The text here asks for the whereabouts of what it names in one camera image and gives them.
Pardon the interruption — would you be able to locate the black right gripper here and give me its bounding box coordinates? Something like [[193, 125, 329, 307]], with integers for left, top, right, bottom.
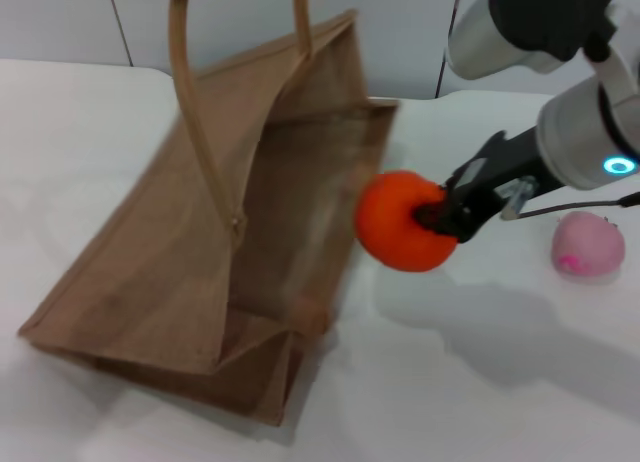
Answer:
[[413, 125, 552, 244]]

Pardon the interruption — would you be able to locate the orange toy fruit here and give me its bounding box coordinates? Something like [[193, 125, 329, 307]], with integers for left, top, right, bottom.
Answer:
[[353, 169, 459, 274]]

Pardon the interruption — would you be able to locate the pink toy peach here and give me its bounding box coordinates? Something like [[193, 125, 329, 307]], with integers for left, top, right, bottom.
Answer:
[[550, 211, 628, 284]]

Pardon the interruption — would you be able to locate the brown jute handbag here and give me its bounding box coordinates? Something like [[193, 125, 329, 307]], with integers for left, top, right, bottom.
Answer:
[[17, 0, 402, 429]]

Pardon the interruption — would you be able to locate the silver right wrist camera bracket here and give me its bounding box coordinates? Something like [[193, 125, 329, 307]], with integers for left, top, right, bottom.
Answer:
[[499, 175, 540, 220]]

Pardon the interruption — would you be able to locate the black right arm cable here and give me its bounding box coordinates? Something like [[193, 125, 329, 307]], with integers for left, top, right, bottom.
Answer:
[[518, 191, 640, 219]]

